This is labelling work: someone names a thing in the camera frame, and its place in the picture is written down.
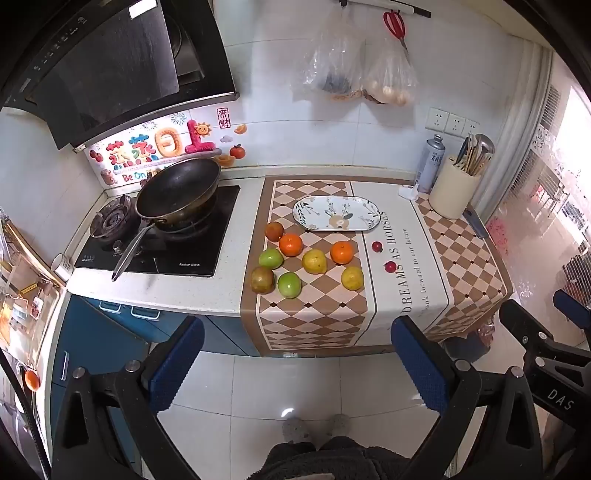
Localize red scissors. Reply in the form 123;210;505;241
382;10;411;55

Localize white cup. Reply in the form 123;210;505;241
51;254;74;282

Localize oval floral ceramic plate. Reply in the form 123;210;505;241
293;196;382;232

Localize checkered brown table mat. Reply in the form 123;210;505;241
239;175;514;357

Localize bundle of chopsticks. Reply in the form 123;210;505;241
454;136;485;177

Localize colourful wall sticker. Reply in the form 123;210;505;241
88;107;247;186

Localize kitchen knife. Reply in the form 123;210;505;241
463;208;490;240

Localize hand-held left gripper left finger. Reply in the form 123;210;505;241
53;315;206;480

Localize white door frame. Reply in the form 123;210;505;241
471;44;554;215

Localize yellow citrus fruit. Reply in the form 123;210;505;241
302;249;328;275
341;266;365;291

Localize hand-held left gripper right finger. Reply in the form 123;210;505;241
391;316;544;480

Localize bright orange tangerine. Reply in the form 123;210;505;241
330;241;354;265
279;233;304;257

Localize brownish green orange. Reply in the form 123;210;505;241
250;266;276;295

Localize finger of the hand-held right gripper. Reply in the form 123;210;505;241
499;299;561;358
553;289;591;344

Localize white wall power outlet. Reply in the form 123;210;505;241
425;107;481;138

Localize cream utensil holder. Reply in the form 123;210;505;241
428;158;482;220

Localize black gas stove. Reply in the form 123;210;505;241
74;185;242;278

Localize black range hood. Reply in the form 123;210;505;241
0;0;239;151

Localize clear plastic bag with eggs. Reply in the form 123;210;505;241
360;34;417;108

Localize metal ladle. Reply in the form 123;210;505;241
475;134;496;162

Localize wall hook rail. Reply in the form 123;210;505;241
336;0;432;19

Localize grey spray can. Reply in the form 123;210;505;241
416;135;446;195

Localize black frying pan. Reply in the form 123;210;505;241
112;157;222;282

